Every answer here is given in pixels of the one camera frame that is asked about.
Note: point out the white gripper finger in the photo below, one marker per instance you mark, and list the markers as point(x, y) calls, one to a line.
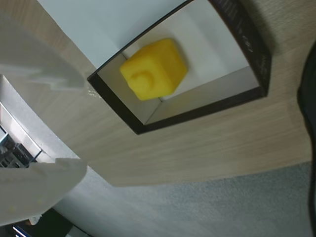
point(37, 56)
point(37, 190)

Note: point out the yellow cube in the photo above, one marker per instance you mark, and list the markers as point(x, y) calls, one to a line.
point(153, 69)

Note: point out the dark brown open box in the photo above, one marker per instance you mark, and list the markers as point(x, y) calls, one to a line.
point(256, 49)

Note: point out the black round lamp base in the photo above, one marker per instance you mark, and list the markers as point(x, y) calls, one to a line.
point(311, 98)

